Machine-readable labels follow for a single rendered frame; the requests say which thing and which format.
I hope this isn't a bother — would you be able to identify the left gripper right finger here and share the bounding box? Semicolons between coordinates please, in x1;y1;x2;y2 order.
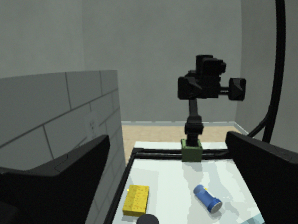
225;131;298;224

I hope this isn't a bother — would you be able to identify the blue ribbed bottle cap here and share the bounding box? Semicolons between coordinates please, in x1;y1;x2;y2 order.
207;199;223;214

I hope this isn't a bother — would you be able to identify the brown jar with black cap and white label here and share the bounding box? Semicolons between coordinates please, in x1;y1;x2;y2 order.
136;214;159;224

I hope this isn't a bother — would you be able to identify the translucent blue pill bottle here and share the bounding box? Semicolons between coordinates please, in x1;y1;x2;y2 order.
193;184;217;207

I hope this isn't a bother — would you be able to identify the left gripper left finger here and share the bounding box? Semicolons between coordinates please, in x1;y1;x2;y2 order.
0;135;110;224

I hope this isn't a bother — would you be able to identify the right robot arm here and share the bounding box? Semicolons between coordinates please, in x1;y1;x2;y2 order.
184;55;226;147

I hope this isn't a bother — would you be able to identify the yellow sponge block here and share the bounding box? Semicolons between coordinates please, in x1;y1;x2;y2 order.
122;185;149;217

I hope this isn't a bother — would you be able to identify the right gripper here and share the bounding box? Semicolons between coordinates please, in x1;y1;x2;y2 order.
178;77;246;101

